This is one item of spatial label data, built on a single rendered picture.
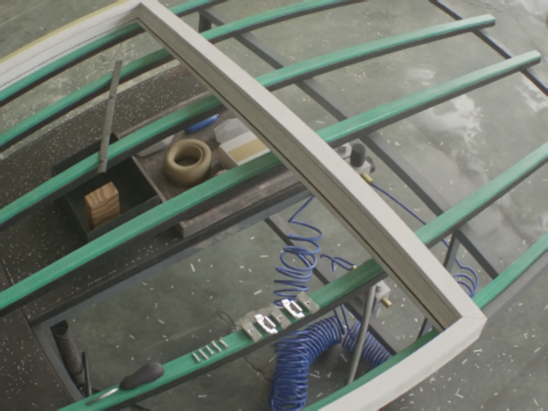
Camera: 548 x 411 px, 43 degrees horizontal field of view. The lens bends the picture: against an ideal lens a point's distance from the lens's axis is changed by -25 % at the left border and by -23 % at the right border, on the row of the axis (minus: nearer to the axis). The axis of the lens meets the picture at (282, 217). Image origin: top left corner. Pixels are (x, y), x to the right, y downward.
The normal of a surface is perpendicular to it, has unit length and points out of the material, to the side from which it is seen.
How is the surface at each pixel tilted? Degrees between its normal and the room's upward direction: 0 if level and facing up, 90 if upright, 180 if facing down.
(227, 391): 0
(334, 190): 90
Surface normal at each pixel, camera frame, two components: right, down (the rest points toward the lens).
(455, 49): 0.06, -0.67
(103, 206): 0.58, 0.62
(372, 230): -0.82, 0.40
